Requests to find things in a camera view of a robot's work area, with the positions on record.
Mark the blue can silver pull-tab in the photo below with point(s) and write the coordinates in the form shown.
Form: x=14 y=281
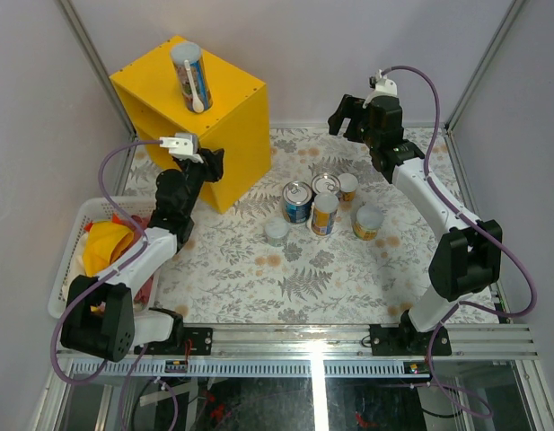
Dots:
x=297 y=200

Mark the small yellow can white lid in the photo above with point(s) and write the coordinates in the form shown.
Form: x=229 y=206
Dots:
x=348 y=184

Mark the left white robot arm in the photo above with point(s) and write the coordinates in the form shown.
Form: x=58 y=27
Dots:
x=99 y=319

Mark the white cloth in basket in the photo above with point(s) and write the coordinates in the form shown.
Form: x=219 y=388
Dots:
x=76 y=265

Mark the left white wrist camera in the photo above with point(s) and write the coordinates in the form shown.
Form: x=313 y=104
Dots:
x=182 y=147

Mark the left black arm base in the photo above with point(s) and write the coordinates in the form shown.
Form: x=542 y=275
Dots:
x=187 y=339

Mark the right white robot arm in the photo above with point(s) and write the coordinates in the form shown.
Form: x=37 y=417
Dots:
x=467 y=258

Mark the yellow cloth in basket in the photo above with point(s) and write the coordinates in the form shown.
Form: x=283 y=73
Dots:
x=105 y=243

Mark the short grey can clear lid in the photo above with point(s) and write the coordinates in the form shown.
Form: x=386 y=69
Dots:
x=276 y=231

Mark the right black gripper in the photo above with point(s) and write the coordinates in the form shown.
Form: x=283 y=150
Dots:
x=348 y=108

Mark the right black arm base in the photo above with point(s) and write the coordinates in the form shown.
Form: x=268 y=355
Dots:
x=399 y=340

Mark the yellow wooden shelf cabinet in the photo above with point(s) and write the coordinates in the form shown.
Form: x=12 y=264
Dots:
x=237 y=122

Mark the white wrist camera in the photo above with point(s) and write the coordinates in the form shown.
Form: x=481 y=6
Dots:
x=381 y=85
x=182 y=147

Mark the tall can with white spoon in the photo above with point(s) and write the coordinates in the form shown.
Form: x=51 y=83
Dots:
x=188 y=63

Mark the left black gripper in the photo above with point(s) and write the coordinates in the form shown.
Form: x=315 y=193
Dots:
x=213 y=164

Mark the aluminium front rail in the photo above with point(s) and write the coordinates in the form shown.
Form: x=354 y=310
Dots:
x=332 y=350

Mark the wide yellow can clear lid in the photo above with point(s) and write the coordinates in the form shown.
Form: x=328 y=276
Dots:
x=368 y=222

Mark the rear silver pull-tab can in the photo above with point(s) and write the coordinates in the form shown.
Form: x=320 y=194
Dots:
x=326 y=182

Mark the white plastic laundry basket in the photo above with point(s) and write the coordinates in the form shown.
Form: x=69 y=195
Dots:
x=92 y=210

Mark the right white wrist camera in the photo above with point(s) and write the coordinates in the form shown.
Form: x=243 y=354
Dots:
x=381 y=85

